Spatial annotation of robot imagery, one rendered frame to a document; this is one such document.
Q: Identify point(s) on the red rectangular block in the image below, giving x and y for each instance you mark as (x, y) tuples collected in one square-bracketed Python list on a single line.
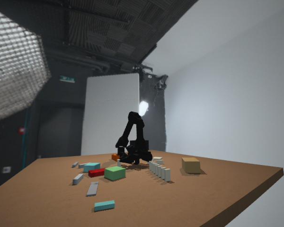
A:
[(96, 172)]

